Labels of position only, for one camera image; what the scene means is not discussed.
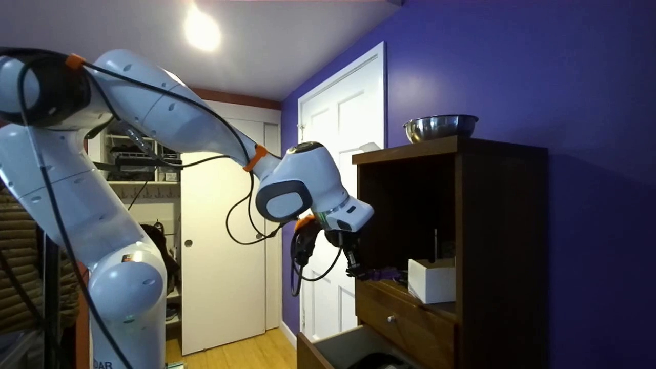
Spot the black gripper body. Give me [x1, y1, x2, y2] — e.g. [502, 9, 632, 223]
[291, 215, 361, 277]

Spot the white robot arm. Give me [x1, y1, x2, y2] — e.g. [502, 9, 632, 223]
[0, 46, 373, 369]

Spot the white box on shelf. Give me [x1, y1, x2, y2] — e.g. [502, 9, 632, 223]
[408, 259, 456, 304]

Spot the closed top drawer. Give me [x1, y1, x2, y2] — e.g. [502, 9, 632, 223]
[357, 281, 457, 369]

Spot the wooden shelf cabinet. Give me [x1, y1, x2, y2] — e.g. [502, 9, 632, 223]
[353, 137, 550, 369]

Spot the white closet door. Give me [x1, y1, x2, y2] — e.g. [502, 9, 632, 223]
[181, 151, 269, 354]

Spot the metal bowl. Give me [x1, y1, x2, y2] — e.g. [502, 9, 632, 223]
[404, 115, 478, 143]

